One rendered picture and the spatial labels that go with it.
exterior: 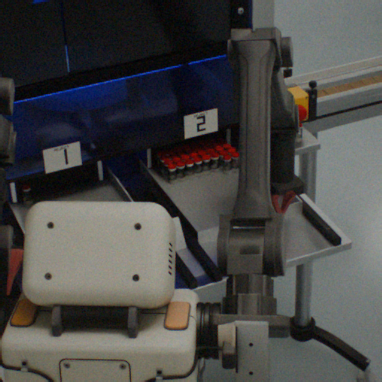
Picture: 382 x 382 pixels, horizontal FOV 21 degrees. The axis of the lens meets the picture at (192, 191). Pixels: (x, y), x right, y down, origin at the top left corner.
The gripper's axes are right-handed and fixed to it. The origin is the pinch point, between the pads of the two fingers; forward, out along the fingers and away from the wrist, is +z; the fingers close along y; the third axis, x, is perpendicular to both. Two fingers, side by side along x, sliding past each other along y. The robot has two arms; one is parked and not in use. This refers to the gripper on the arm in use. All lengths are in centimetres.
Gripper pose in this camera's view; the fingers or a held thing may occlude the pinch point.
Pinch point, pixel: (280, 212)
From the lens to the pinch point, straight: 225.6
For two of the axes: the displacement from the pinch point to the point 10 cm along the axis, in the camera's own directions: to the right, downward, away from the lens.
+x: -9.2, 2.3, -3.1
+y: -3.9, -4.6, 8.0
